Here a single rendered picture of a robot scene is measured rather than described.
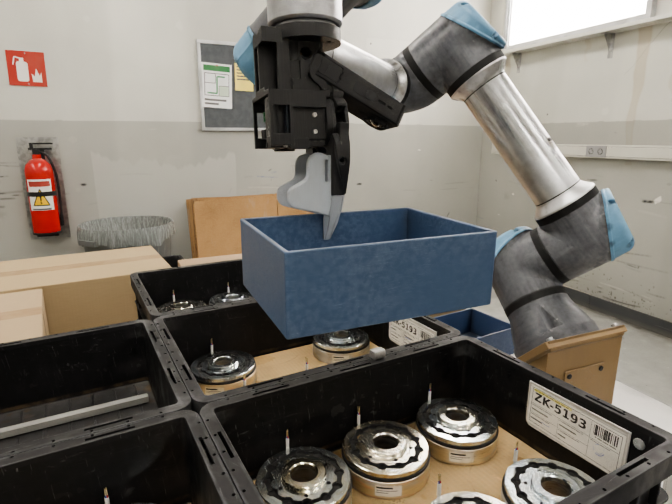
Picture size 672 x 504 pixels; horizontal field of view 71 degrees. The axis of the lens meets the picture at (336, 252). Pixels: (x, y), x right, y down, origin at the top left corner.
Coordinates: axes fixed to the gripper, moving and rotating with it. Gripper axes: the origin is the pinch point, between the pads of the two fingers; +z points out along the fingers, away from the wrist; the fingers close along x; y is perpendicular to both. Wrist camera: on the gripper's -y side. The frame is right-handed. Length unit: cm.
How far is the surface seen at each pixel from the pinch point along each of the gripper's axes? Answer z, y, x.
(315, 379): 18.7, 1.5, -2.8
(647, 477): 21.4, -20.3, 23.3
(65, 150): -23, 61, -307
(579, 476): 27.0, -21.8, 15.2
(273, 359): 26.8, -0.2, -30.3
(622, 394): 41, -69, -14
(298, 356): 26.9, -4.7, -29.8
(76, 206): 13, 59, -310
